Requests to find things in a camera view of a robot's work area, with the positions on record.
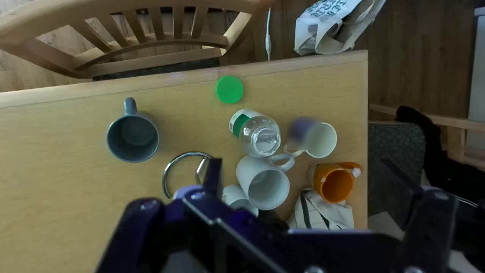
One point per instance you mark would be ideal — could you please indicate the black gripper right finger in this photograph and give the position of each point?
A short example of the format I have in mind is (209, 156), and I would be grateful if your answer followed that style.
(429, 228)

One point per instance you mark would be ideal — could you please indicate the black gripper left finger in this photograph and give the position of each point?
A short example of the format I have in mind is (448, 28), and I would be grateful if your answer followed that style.
(151, 228)

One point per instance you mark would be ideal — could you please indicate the small white mug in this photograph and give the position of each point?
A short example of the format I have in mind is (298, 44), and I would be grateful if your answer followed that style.
(233, 196)

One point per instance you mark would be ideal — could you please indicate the grey padded seat cushion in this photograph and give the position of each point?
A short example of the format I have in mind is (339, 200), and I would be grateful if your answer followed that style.
(394, 146)

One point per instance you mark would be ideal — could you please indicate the blue grey ceramic mug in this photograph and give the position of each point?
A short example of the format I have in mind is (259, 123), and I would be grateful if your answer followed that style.
(132, 137)

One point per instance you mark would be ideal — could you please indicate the orange mug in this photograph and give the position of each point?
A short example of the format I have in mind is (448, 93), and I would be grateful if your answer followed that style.
(333, 182)

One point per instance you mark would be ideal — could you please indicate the wooden folding chair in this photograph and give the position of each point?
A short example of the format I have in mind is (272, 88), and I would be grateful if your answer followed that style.
(454, 122)

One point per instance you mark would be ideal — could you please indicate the white cloth with dark stripes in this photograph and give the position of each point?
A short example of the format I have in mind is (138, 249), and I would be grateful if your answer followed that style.
(318, 214)

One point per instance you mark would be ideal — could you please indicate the tall white mug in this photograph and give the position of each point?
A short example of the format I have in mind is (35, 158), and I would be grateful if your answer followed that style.
(262, 184)

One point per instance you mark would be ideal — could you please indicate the green-lidded glass jar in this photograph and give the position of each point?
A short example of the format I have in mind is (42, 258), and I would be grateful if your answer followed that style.
(251, 131)

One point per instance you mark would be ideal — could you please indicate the purple mug with white inside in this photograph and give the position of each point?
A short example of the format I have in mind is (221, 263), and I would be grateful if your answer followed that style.
(319, 138)

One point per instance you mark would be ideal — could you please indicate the green round plastic lid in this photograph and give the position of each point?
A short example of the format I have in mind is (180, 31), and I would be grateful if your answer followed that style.
(229, 90)

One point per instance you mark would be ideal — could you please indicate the light wooden slatted chair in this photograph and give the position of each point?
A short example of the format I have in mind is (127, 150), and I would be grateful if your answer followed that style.
(45, 31)

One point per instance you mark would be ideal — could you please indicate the white printed paper bag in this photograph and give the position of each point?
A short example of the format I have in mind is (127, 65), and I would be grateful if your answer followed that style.
(322, 24)

